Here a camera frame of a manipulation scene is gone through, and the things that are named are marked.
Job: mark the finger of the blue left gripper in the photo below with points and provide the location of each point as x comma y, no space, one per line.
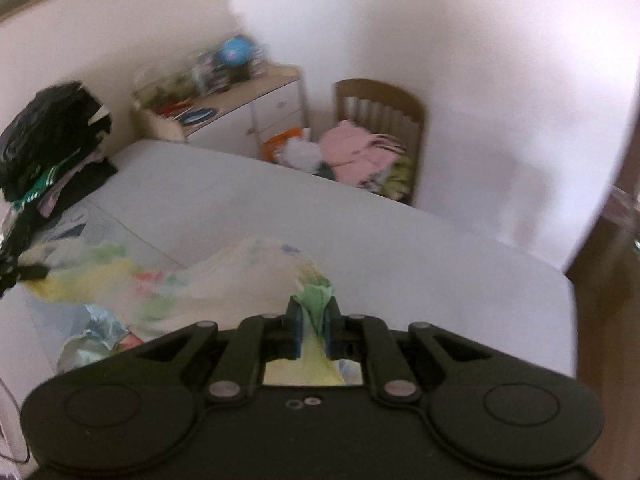
33,272

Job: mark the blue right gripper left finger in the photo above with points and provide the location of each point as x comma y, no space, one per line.
294,329

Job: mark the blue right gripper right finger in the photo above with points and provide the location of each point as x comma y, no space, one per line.
332,329

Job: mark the tie-dye colourful garment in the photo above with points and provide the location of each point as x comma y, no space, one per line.
257,276

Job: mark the black clothes pile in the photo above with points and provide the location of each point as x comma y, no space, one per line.
52,153

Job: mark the pink clothes on chair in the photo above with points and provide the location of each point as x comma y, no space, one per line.
374,162

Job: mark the blue patterned table mat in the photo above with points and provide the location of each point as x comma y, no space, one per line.
104,287

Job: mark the white sideboard cabinet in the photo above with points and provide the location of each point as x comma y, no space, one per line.
237,121

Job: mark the brown wooden chair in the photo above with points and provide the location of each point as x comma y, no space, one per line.
386,109

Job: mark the blue globe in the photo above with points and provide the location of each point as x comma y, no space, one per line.
236,52

